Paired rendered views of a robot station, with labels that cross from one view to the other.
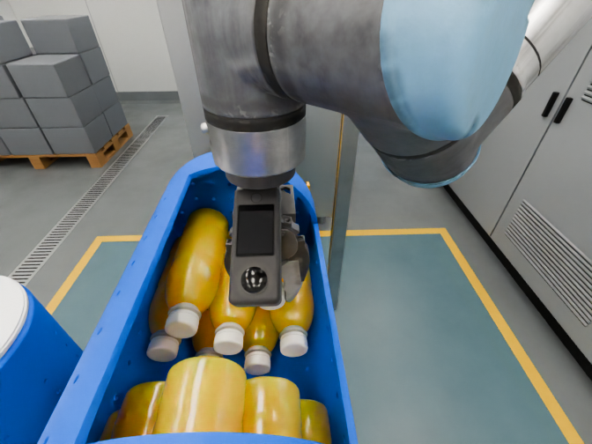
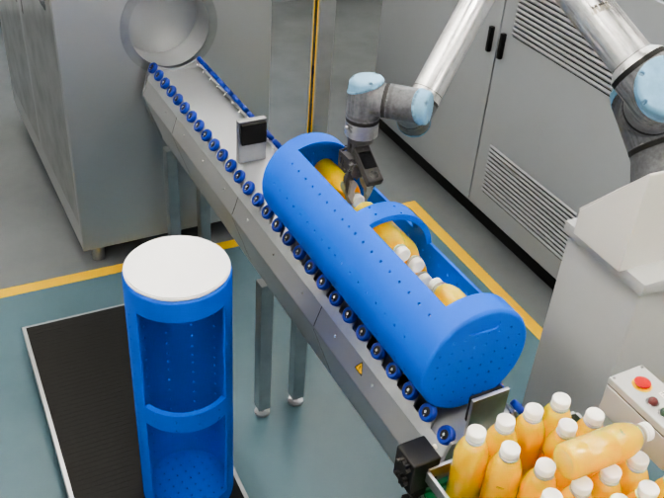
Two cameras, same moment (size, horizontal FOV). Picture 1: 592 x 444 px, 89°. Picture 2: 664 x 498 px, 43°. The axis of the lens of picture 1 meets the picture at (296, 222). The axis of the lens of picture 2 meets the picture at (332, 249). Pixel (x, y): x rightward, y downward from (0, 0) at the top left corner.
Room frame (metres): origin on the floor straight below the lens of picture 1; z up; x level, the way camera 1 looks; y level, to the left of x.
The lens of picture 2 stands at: (-1.50, 1.00, 2.37)
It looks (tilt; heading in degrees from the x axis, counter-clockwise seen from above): 36 degrees down; 333
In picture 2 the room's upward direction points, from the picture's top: 5 degrees clockwise
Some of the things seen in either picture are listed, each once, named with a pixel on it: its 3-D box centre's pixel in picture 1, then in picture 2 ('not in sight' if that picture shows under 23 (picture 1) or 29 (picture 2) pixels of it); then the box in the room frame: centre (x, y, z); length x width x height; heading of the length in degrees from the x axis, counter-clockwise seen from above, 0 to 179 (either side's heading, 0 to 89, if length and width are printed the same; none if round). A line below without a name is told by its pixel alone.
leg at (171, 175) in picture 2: not in sight; (173, 210); (1.56, 0.24, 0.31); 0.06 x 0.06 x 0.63; 3
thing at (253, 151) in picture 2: not in sight; (252, 140); (0.86, 0.13, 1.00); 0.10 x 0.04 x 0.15; 93
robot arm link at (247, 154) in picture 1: (255, 138); (360, 127); (0.27, 0.04, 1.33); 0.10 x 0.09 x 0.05; 93
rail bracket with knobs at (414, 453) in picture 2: not in sight; (418, 466); (-0.52, 0.25, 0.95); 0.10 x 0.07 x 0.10; 93
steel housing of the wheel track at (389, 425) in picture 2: not in sight; (286, 236); (0.58, 0.11, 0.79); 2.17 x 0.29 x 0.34; 3
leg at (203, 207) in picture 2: not in sight; (203, 205); (1.57, 0.10, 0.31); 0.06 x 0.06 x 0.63; 3
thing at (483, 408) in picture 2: not in sight; (484, 411); (-0.47, 0.05, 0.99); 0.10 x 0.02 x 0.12; 93
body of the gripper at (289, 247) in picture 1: (264, 204); (357, 153); (0.28, 0.04, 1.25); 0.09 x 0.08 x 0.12; 3
